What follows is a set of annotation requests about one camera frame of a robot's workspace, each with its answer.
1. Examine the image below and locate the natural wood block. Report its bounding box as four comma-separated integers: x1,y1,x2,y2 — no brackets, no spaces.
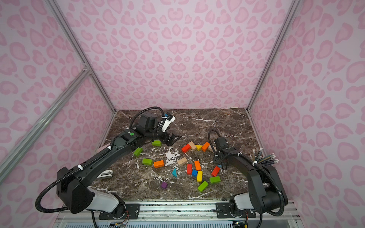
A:
177,157,188,166
208,145,216,152
188,141,197,151

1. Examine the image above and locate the red block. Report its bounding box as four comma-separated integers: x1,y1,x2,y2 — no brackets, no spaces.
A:
187,164,193,175
211,166,221,177
182,144,191,153

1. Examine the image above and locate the orange block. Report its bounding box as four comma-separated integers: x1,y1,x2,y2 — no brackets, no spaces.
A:
201,142,210,152
194,161,202,171
154,160,164,169

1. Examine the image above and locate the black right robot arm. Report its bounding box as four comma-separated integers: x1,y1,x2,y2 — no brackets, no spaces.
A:
208,129,288,217

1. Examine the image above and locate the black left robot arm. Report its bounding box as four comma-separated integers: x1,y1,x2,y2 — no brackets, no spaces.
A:
35,106,180,219

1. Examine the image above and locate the green block far top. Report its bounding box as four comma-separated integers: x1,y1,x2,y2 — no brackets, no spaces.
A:
151,140,162,146

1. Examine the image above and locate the green block right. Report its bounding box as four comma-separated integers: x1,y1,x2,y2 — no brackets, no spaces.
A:
209,176,221,184

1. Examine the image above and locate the yellow block centre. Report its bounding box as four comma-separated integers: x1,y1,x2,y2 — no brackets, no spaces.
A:
196,171,202,183

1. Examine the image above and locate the green block left tilted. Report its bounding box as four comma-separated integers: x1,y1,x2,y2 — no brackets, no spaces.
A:
133,147,143,157

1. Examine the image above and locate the blue cube block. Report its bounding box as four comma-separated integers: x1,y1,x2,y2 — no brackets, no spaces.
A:
192,170,198,177

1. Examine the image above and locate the green block bottom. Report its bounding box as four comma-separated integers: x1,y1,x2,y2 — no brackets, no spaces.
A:
198,181,209,192

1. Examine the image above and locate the green block lower left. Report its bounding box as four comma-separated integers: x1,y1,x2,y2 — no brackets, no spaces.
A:
142,159,154,166

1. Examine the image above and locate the teal triangle block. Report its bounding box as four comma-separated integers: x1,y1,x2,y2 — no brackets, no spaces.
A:
172,169,178,178

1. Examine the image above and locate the purple cube block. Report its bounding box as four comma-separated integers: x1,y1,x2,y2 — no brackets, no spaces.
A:
161,181,168,190

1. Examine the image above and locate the pink pencil case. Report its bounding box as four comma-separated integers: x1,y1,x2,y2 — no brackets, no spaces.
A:
97,144,109,152

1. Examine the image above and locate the bundle of pencils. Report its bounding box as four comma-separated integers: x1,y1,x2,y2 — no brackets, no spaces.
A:
252,148,279,166

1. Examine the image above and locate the white stapler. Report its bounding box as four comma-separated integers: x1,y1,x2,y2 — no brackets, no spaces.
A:
97,170,114,180

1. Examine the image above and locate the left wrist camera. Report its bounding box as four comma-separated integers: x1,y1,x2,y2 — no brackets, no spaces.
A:
161,112,176,132

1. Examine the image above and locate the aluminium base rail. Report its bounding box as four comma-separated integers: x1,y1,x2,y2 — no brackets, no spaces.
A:
53,199,304,228

